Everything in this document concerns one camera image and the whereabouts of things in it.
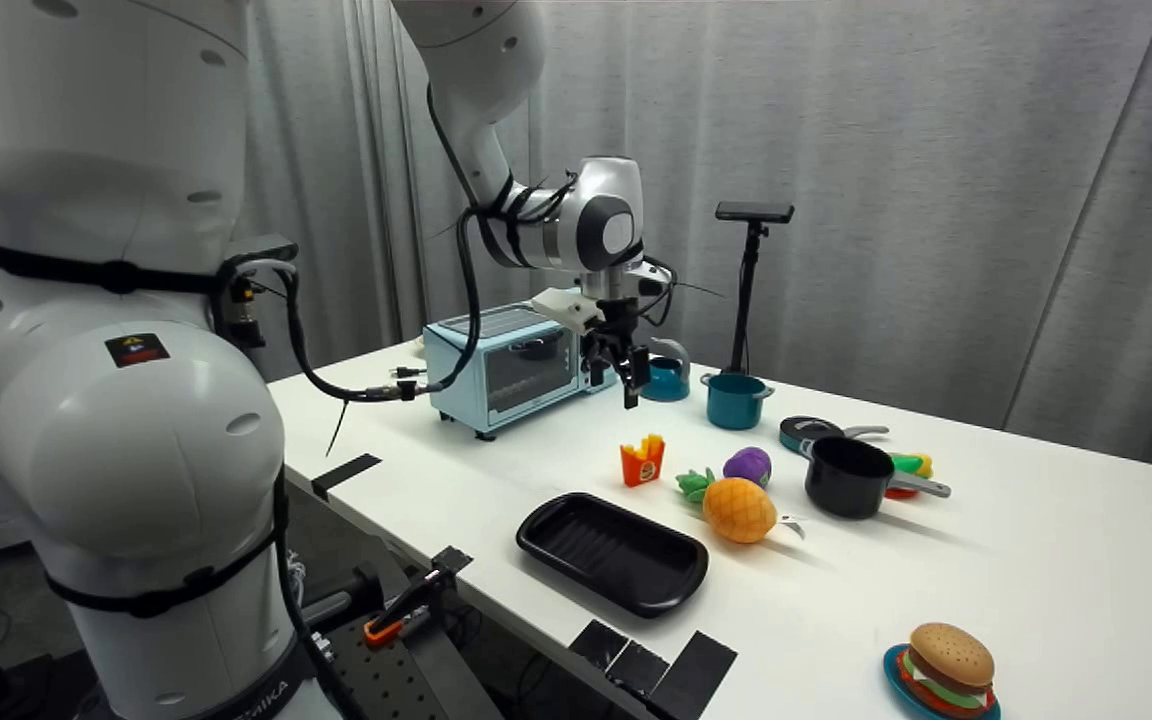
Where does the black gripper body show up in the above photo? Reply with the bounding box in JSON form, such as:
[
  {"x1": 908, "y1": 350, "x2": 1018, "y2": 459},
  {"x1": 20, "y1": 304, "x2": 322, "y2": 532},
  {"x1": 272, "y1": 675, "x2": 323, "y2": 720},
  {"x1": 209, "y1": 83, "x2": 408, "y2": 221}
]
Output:
[{"x1": 584, "y1": 300, "x2": 655, "y2": 364}]

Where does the teal toy pot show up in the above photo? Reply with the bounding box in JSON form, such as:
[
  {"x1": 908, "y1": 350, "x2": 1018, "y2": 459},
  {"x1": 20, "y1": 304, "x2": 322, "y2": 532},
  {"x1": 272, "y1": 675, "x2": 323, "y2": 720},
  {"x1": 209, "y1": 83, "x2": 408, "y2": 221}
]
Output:
[{"x1": 701, "y1": 369, "x2": 776, "y2": 434}]

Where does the light blue toaster oven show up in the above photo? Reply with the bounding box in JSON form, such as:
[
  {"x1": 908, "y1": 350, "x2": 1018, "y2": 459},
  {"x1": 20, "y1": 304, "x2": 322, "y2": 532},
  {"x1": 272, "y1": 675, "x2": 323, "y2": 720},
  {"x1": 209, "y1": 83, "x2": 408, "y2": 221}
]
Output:
[{"x1": 422, "y1": 297, "x2": 620, "y2": 443}]

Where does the black tripod stand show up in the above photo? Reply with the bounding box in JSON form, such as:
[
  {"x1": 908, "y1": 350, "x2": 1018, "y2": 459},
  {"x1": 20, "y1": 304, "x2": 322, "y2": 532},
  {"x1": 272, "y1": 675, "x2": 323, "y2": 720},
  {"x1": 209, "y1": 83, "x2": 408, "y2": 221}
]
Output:
[{"x1": 727, "y1": 217, "x2": 771, "y2": 380}]

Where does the purple plush eggplant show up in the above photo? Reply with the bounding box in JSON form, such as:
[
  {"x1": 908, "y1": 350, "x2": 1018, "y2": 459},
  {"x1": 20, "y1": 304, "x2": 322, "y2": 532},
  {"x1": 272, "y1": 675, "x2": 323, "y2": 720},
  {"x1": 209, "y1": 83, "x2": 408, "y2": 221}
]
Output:
[{"x1": 721, "y1": 443, "x2": 776, "y2": 492}]

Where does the orange plush pineapple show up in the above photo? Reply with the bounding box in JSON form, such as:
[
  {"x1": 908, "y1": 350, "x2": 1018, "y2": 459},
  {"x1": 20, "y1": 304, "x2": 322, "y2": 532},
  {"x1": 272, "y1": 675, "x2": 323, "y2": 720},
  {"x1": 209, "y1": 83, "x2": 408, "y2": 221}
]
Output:
[{"x1": 675, "y1": 466, "x2": 808, "y2": 549}]

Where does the black ridged plastic tray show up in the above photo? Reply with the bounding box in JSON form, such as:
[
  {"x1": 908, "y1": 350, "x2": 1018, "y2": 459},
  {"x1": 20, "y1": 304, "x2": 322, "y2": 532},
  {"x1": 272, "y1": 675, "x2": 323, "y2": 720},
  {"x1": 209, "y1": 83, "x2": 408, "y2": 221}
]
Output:
[{"x1": 514, "y1": 489, "x2": 711, "y2": 622}]

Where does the teal toy pot lid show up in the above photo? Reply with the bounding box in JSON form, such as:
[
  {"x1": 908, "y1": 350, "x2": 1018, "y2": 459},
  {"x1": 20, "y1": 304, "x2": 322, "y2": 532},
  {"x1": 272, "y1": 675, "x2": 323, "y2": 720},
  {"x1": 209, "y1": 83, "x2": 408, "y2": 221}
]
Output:
[{"x1": 776, "y1": 413, "x2": 891, "y2": 459}]

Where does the black toy saucepan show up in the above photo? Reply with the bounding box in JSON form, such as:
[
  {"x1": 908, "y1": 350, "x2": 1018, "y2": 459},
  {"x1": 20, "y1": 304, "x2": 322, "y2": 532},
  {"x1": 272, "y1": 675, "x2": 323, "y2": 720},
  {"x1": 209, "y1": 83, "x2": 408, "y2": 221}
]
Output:
[{"x1": 806, "y1": 434, "x2": 956, "y2": 522}]

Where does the black tape patch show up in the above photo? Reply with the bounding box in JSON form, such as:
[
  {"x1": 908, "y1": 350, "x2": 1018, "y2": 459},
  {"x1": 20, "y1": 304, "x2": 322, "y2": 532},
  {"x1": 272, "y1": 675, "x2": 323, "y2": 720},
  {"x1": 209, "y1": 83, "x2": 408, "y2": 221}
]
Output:
[
  {"x1": 569, "y1": 616, "x2": 633, "y2": 673},
  {"x1": 604, "y1": 641, "x2": 670, "y2": 700},
  {"x1": 647, "y1": 629, "x2": 740, "y2": 720},
  {"x1": 307, "y1": 452, "x2": 384, "y2": 502}
]

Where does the grey perforated mounting plate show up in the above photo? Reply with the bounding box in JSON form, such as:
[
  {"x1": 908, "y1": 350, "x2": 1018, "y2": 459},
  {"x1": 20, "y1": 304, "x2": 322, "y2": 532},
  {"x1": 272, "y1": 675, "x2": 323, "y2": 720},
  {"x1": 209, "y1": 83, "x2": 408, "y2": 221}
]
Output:
[{"x1": 322, "y1": 616, "x2": 514, "y2": 720}]

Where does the grey curtain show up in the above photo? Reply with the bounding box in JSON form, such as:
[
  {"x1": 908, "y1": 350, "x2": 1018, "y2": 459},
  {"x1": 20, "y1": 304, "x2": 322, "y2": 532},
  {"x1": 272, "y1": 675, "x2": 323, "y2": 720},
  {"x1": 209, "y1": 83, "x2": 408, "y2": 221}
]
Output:
[{"x1": 0, "y1": 0, "x2": 1152, "y2": 478}]

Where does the teal toy plate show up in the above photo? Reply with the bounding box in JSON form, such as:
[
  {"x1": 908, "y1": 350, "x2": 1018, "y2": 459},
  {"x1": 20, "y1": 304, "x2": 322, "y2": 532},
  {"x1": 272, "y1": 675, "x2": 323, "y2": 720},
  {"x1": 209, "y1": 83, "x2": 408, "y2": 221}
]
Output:
[{"x1": 881, "y1": 641, "x2": 1003, "y2": 720}]

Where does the toy hamburger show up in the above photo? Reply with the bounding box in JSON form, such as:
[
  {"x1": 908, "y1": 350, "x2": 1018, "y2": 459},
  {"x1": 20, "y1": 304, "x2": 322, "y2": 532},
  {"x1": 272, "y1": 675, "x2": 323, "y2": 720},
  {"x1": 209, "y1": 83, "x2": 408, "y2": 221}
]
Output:
[{"x1": 897, "y1": 622, "x2": 1002, "y2": 716}]

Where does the teal toy kettle grey handle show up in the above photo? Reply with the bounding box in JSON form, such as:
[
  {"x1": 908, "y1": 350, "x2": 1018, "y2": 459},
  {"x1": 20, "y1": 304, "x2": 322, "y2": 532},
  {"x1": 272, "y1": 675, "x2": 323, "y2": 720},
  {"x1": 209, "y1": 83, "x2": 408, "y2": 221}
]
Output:
[{"x1": 636, "y1": 337, "x2": 695, "y2": 403}]

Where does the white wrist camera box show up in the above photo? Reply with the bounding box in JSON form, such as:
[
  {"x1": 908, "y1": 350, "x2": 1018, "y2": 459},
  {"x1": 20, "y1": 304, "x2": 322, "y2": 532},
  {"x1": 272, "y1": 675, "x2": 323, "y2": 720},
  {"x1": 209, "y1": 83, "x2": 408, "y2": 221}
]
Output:
[{"x1": 529, "y1": 283, "x2": 609, "y2": 337}]

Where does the black stereo camera bar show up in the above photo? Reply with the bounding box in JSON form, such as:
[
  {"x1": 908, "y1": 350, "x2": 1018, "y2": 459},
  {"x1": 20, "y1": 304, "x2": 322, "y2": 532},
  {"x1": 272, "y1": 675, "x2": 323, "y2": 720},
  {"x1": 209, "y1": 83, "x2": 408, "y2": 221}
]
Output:
[{"x1": 711, "y1": 195, "x2": 796, "y2": 226}]

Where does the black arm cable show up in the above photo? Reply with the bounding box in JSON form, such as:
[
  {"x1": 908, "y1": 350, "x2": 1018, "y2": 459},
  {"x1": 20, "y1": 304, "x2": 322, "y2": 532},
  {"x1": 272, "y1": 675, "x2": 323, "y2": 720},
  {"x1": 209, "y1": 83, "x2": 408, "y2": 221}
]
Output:
[{"x1": 220, "y1": 77, "x2": 569, "y2": 409}]

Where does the black clamp orange handle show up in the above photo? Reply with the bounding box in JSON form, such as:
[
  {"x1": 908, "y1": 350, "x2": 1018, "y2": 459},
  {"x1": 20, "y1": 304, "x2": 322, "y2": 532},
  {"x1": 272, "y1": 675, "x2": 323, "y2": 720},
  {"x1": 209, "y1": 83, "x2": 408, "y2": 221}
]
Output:
[{"x1": 357, "y1": 545, "x2": 477, "y2": 653}]

